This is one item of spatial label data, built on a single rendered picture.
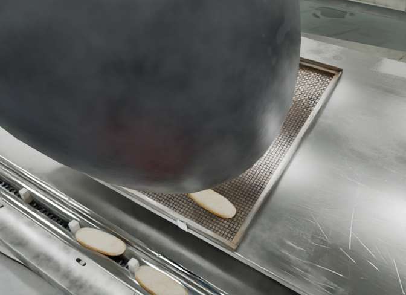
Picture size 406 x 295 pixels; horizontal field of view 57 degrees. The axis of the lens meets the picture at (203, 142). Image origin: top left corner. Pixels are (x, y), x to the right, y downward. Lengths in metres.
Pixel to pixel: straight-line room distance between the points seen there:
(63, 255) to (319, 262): 0.42
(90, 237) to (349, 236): 0.44
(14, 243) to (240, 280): 0.39
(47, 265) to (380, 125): 0.67
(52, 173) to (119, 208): 0.19
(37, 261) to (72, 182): 0.22
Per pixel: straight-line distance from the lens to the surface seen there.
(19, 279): 0.74
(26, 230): 0.74
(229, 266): 0.69
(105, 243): 0.68
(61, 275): 0.67
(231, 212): 0.65
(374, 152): 0.77
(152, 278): 0.63
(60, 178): 0.87
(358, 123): 0.81
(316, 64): 0.93
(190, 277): 0.63
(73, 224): 0.71
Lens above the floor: 1.41
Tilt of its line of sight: 41 degrees down
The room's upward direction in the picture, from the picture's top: straight up
